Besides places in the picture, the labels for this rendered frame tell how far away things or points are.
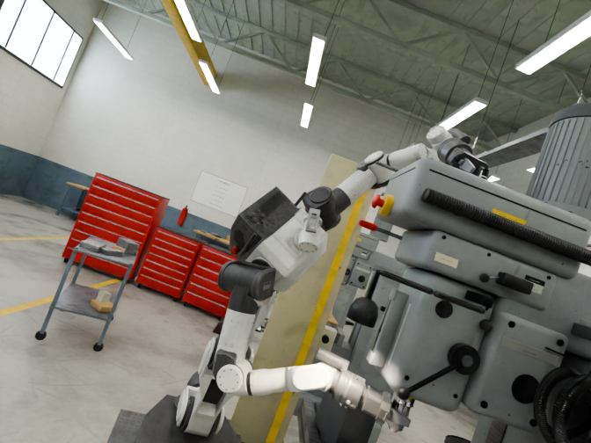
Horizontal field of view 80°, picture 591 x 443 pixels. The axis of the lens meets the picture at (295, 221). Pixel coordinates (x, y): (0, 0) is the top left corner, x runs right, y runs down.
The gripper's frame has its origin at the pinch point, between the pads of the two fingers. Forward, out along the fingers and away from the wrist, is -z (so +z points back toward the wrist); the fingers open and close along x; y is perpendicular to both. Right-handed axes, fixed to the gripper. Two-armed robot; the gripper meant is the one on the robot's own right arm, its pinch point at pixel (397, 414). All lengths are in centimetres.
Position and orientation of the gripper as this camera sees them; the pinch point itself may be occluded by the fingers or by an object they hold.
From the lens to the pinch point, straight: 113.5
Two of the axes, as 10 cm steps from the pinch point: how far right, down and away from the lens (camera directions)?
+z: -9.0, -3.4, 2.8
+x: 2.4, 1.4, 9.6
